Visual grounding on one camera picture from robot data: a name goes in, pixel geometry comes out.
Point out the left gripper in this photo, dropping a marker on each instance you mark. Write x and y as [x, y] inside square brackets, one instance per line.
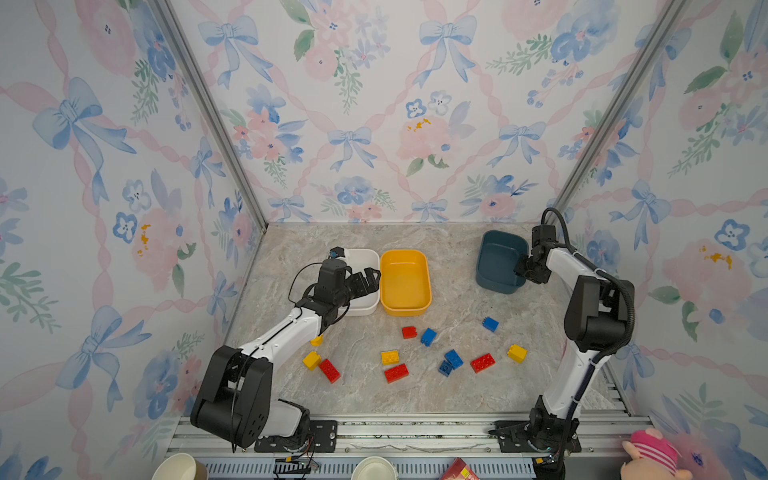
[372, 284]

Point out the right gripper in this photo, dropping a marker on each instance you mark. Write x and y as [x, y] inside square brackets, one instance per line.
[519, 270]

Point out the white plastic container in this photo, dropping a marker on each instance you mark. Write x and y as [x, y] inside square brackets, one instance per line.
[363, 281]

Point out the dark teal plastic container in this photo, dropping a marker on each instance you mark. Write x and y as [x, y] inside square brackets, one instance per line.
[498, 257]

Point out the yellow plastic container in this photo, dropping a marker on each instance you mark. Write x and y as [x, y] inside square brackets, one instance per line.
[405, 283]

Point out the blue lego brick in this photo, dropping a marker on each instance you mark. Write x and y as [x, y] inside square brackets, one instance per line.
[454, 359]
[490, 324]
[428, 337]

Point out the yellow lego brick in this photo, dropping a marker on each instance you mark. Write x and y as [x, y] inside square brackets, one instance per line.
[390, 358]
[517, 353]
[312, 360]

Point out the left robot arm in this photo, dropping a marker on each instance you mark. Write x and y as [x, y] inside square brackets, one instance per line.
[234, 401]

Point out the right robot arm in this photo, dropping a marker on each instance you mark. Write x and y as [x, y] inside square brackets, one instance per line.
[599, 320]

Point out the small red lego brick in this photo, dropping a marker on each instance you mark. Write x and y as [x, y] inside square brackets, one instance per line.
[409, 332]

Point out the yellow round lego piece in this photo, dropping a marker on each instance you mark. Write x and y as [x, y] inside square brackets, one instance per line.
[317, 341]

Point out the red lego brick left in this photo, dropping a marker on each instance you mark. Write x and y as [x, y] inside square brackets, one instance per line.
[329, 371]

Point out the long red lego centre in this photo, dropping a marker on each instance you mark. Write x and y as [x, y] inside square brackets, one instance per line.
[396, 373]

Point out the red lego brick right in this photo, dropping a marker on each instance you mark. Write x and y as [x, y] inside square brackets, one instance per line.
[482, 363]

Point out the small dark blue lego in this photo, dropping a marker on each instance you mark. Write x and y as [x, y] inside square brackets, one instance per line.
[445, 368]

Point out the white bowl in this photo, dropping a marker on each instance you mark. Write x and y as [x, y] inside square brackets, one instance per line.
[374, 468]

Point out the red packet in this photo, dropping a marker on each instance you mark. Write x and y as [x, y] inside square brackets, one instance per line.
[459, 470]

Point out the pink plush toy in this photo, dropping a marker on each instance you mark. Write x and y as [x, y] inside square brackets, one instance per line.
[652, 457]

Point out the beige paper cup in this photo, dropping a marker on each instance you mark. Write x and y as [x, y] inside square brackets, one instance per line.
[180, 466]

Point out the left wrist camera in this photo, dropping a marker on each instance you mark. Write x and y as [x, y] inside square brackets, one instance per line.
[337, 253]

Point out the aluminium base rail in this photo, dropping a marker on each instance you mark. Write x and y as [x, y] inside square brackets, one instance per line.
[418, 446]

